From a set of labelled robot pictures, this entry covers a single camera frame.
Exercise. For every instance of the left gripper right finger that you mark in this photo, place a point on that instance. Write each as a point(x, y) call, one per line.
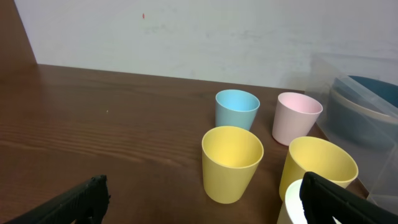
point(350, 208)

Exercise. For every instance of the dark blue bowl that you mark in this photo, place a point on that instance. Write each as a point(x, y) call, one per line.
point(384, 90)
point(359, 128)

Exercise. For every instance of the clear plastic storage container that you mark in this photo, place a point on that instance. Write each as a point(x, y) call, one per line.
point(377, 168)

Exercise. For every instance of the yellow cup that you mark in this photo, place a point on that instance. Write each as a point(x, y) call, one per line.
point(230, 157)
point(319, 156)

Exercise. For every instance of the pink plastic cup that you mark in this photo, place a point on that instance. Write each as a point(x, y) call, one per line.
point(295, 114)

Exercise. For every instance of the light blue plastic cup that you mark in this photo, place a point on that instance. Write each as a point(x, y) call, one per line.
point(235, 108)

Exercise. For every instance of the yellow cup on right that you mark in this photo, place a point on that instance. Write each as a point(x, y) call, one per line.
point(319, 156)

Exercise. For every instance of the white plastic cup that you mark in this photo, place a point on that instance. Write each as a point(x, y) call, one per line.
point(292, 205)

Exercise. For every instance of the yellow cup on left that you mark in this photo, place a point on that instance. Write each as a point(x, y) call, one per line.
point(230, 157)

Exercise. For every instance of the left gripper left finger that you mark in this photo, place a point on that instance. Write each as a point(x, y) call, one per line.
point(85, 203)

